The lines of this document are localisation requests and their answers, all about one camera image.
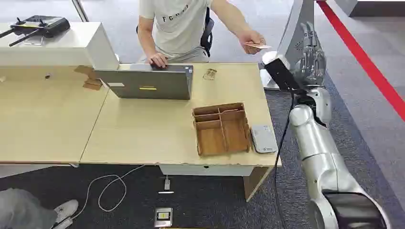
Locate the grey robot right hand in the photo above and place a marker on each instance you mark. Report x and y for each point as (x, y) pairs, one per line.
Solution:
(311, 60)

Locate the person's left hand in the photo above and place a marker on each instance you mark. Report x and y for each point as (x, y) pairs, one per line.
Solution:
(250, 39)

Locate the person's right hand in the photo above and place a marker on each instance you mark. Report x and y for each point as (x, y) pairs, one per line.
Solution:
(157, 59)

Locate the pale card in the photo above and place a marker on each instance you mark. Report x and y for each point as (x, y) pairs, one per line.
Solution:
(261, 46)

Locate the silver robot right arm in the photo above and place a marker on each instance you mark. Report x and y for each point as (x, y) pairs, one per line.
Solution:
(319, 158)

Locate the grey laptop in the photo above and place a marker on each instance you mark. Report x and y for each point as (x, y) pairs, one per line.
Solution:
(148, 83)

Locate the grey metal stand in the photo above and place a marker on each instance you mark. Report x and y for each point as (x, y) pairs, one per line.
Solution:
(296, 28)

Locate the person seated at desk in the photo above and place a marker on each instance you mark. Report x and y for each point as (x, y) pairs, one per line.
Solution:
(178, 28)

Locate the brown cardboard pieces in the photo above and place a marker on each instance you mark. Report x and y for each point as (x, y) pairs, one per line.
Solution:
(91, 80)

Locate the white cabinet box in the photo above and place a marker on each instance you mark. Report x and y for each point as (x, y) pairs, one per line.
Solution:
(72, 47)

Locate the slanted metal pole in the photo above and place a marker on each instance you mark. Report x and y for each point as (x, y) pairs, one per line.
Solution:
(79, 10)

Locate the grey card reader device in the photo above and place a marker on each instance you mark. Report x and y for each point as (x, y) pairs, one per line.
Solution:
(264, 139)

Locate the wooden compartment box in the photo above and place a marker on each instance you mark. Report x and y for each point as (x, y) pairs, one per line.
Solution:
(221, 132)

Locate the black remote controller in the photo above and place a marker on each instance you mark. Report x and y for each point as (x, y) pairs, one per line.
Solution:
(44, 25)

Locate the white desk underframe panel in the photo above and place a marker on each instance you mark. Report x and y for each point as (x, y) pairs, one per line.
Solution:
(205, 170)

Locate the white plug adapter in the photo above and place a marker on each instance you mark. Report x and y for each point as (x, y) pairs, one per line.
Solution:
(166, 184)

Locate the silver floor socket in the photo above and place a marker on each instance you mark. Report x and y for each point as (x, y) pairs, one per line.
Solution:
(163, 217)

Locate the person's white shoe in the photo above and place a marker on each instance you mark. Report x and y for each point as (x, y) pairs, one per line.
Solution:
(65, 211)

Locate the person's grey trouser leg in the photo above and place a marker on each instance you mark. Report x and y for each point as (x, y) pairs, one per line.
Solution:
(22, 210)

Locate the black and white wrist camera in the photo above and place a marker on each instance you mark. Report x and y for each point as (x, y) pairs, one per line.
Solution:
(280, 72)

